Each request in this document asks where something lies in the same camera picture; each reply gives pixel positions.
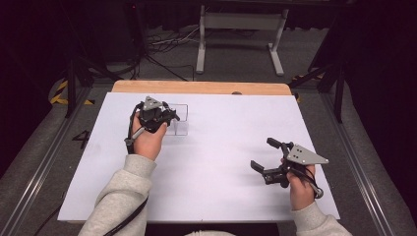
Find black tripod stand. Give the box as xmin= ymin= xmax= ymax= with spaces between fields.
xmin=63 ymin=53 xmax=123 ymax=119

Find black metal frame stand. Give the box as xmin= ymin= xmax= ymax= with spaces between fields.
xmin=288 ymin=60 xmax=346 ymax=124

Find person's left hand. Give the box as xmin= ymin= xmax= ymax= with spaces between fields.
xmin=132 ymin=112 xmax=169 ymax=161

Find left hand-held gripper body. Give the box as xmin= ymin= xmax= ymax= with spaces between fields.
xmin=137 ymin=95 xmax=181 ymax=134

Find black equipment with red light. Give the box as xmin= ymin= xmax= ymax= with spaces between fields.
xmin=107 ymin=0 xmax=149 ymax=65

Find white metal stand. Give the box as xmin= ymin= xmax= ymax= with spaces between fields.
xmin=195 ymin=4 xmax=290 ymax=77

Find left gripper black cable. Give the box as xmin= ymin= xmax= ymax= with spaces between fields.
xmin=32 ymin=102 xmax=150 ymax=236

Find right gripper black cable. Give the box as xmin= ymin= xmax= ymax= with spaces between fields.
xmin=291 ymin=164 xmax=325 ymax=200

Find clear plastic organizer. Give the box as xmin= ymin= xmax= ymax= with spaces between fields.
xmin=163 ymin=103 xmax=190 ymax=137

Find bundle of floor cables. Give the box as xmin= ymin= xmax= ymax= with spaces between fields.
xmin=144 ymin=25 xmax=202 ymax=83

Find aluminium floor rail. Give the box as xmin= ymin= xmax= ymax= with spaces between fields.
xmin=0 ymin=87 xmax=93 ymax=236
xmin=319 ymin=91 xmax=398 ymax=236

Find white table board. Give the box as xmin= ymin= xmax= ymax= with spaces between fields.
xmin=57 ymin=91 xmax=341 ymax=224

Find person's right hand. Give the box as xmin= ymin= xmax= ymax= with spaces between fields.
xmin=280 ymin=157 xmax=318 ymax=211

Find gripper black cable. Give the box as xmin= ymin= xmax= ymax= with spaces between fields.
xmin=32 ymin=102 xmax=150 ymax=236
xmin=291 ymin=164 xmax=325 ymax=200

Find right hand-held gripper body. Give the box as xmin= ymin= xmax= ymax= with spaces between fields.
xmin=262 ymin=141 xmax=329 ymax=190

